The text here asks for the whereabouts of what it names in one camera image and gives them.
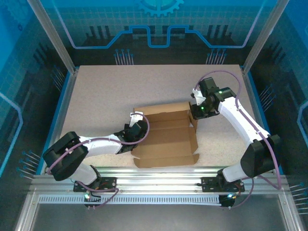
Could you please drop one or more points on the aluminium mounting rail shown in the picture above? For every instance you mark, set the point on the aluminium mounting rail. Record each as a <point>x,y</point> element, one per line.
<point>144,188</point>

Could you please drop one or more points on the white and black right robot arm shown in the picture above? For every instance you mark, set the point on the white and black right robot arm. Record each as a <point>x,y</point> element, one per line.
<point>260,158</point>

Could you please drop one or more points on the aluminium frame post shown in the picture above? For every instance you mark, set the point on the aluminium frame post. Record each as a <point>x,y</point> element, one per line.
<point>56,41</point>
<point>263,36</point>

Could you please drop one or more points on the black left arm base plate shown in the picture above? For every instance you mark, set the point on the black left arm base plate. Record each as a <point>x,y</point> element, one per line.
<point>110,184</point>

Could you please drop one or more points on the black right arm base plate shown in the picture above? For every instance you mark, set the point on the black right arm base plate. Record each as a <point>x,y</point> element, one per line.
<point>209,184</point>

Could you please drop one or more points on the grey metal panel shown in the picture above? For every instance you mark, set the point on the grey metal panel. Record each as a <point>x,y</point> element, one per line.
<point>156,217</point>

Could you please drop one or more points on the brown cardboard paper box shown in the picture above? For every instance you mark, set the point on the brown cardboard paper box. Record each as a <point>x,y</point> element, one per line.
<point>168,137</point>

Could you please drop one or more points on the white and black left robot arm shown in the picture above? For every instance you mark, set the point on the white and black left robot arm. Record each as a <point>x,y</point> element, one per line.
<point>67,158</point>

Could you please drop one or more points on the aluminium side rail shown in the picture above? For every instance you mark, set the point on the aluminium side rail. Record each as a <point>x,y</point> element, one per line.
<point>63,106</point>
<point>247,78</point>

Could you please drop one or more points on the small board green LED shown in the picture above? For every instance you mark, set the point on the small board green LED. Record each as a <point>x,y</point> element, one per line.
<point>87,196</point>
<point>231,196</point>

